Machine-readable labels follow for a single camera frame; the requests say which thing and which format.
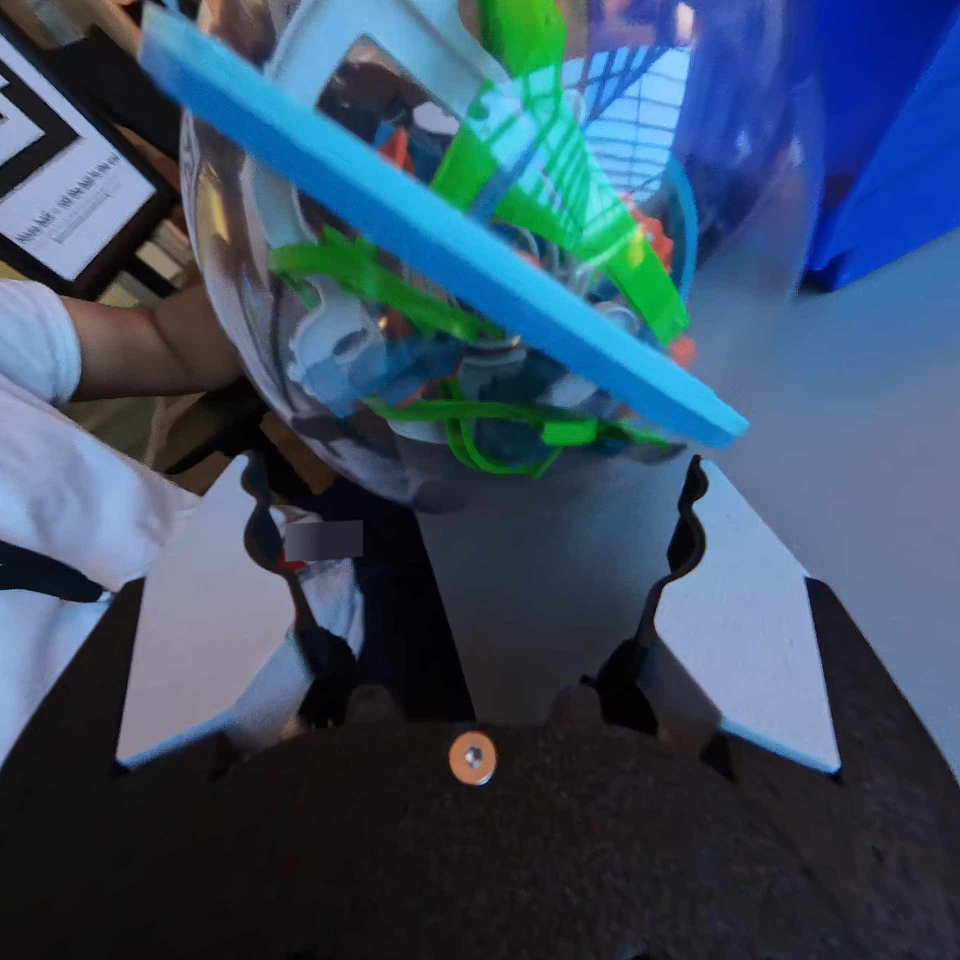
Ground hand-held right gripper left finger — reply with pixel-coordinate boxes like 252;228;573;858
114;453;318;768

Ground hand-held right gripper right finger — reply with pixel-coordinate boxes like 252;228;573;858
636;455;841;775

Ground clear plastic maze ball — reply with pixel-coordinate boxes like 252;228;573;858
138;0;822;516

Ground red and white badge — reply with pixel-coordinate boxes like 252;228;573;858
272;505;363;573

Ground person in white shirt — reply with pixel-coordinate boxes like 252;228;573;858
0;277;369;768

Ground dark trousers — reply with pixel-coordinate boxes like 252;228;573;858
358;480;475;726

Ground large blue plastic bin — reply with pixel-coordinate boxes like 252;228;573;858
667;0;960;295

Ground black lanyard strap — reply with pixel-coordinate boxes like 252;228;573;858
0;540;108;606

